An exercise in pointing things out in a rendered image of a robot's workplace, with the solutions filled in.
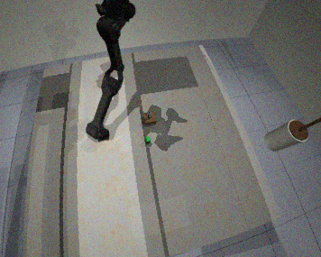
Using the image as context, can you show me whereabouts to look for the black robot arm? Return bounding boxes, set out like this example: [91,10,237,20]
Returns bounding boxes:
[86,0,135,142]

